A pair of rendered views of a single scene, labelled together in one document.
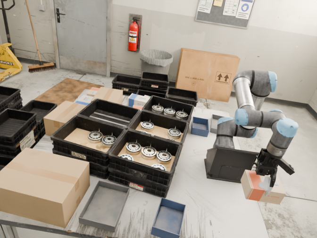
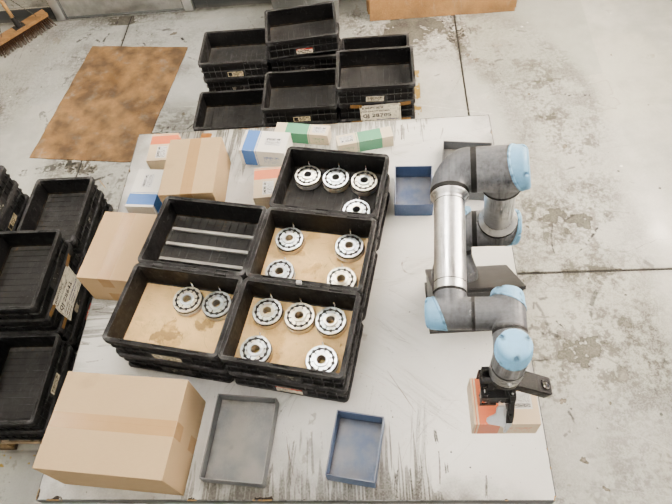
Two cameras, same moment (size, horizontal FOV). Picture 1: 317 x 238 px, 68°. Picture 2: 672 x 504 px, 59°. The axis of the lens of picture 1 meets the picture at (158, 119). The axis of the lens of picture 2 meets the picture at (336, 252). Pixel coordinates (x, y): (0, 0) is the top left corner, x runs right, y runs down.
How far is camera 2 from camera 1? 81 cm
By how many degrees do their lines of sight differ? 25
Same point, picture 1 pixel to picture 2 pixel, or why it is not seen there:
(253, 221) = not seen: hidden behind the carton
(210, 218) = (434, 427)
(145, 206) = (312, 425)
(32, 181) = (101, 445)
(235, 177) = not seen: hidden behind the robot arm
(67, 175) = (157, 419)
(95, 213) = (227, 458)
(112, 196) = (250, 417)
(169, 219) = (357, 444)
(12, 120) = (20, 250)
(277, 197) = (527, 428)
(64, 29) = not seen: outside the picture
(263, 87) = (501, 189)
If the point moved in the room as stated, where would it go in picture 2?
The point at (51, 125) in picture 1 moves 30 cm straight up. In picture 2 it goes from (97, 285) to (58, 238)
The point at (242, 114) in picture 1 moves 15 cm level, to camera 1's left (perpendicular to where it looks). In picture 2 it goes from (433, 316) to (365, 319)
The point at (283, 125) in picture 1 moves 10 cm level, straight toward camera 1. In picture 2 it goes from (502, 355) to (482, 396)
